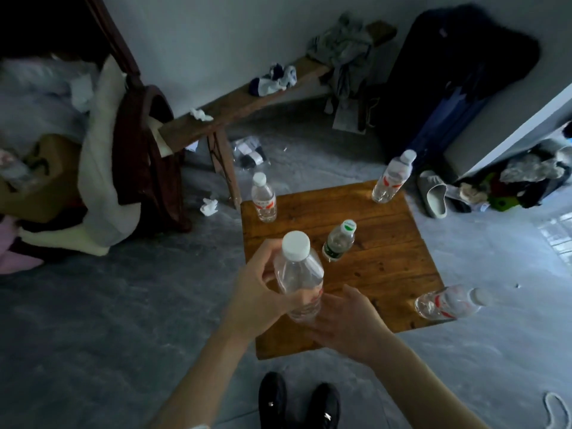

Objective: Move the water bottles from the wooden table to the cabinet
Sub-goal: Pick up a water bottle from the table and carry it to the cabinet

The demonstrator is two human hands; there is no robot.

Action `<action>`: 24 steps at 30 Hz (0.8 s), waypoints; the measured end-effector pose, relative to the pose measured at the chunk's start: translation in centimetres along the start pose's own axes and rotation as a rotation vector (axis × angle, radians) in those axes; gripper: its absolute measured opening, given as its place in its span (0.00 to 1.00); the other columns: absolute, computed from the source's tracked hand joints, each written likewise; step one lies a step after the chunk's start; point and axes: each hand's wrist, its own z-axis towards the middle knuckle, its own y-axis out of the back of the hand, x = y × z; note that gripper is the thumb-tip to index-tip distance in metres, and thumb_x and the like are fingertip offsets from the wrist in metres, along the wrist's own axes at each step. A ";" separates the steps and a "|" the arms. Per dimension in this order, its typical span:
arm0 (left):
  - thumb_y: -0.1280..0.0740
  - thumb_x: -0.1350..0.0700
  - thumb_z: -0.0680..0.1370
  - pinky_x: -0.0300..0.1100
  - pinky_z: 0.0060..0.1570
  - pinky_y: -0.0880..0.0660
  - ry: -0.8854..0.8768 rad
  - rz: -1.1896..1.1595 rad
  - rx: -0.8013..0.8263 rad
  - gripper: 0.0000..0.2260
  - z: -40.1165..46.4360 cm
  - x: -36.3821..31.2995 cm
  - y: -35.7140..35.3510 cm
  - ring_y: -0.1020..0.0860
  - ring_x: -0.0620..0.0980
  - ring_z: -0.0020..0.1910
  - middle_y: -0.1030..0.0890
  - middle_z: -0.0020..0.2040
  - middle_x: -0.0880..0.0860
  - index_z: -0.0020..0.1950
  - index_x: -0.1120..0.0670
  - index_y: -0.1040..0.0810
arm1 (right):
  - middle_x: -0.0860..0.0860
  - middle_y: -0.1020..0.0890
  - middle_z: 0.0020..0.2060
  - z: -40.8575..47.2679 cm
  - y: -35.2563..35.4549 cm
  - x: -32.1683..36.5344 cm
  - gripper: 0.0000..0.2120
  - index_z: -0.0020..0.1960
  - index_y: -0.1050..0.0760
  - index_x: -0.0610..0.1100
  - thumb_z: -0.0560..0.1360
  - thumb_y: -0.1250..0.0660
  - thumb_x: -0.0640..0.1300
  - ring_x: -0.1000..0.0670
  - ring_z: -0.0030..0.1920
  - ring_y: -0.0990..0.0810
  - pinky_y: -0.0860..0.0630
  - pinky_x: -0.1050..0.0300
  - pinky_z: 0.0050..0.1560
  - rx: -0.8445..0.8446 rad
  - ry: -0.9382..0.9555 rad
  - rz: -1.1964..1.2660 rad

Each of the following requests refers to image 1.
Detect person's right hand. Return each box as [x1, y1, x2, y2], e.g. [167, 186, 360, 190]
[303, 284, 397, 366]

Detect black jacket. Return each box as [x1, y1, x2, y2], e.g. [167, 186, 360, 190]
[380, 3, 542, 161]

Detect gray slipper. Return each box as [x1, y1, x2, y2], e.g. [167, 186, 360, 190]
[416, 169, 449, 219]

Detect long wooden bench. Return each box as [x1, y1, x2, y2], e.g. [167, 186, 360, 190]
[158, 20, 399, 210]

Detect black shoe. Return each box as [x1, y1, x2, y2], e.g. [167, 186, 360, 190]
[258, 371, 289, 429]
[308, 382, 341, 429]

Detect heap of white crumpled sheets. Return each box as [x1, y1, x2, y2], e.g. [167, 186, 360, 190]
[0, 55, 101, 153]

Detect cream cushion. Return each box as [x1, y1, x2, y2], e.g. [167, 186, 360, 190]
[17, 55, 144, 257]

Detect white rope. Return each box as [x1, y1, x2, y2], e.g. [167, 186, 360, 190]
[543, 391, 572, 429]

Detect crumpled clear plastic bottle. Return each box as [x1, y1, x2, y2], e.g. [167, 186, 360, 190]
[0, 149, 32, 192]

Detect brown cardboard box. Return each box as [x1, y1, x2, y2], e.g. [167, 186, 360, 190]
[0, 133, 83, 224]

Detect person's left forearm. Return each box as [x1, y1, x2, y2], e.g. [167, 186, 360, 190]
[150, 325, 258, 429]

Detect dark blue suitcase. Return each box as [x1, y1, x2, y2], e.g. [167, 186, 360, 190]
[409, 80, 492, 168]

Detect person's right forearm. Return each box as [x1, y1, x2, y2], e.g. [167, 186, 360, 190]
[364, 334, 490, 429]

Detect green label water bottle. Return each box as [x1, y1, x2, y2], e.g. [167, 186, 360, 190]
[321, 219, 358, 263]

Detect white and navy socks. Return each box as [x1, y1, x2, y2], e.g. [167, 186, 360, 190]
[248, 63, 298, 97]

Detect pile of clothes and shoes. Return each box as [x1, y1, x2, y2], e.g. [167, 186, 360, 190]
[446, 138, 572, 213]

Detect person's left hand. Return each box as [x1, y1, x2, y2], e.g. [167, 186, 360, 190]
[220, 238, 324, 344]

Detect gray clothes heap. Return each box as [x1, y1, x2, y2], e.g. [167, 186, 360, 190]
[306, 13, 374, 114]

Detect red label water bottle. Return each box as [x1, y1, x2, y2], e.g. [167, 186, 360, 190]
[371, 149, 417, 205]
[414, 284, 492, 321]
[251, 172, 278, 224]
[273, 231, 325, 322]

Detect wooden folding table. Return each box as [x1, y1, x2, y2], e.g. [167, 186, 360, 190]
[240, 181, 447, 360]

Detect pink blanket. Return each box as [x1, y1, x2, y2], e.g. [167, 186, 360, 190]
[0, 214, 45, 275]

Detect clear bag of socks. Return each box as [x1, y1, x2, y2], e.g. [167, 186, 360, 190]
[231, 136, 271, 171]

